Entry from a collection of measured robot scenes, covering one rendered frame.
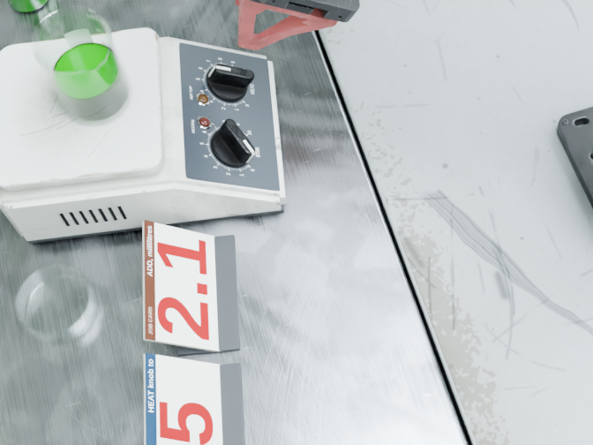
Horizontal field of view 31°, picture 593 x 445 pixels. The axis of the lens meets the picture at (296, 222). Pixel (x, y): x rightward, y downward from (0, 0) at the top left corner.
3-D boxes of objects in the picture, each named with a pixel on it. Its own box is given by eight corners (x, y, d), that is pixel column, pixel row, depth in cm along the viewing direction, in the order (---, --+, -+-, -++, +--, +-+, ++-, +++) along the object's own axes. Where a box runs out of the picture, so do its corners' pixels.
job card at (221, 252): (235, 236, 80) (226, 211, 76) (240, 350, 76) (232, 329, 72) (153, 245, 80) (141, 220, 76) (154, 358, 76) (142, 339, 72)
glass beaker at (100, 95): (48, 100, 77) (11, 33, 69) (106, 55, 78) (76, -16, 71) (98, 152, 74) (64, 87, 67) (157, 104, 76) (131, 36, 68)
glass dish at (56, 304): (10, 326, 78) (0, 315, 76) (50, 264, 80) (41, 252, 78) (72, 357, 77) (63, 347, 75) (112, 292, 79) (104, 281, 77)
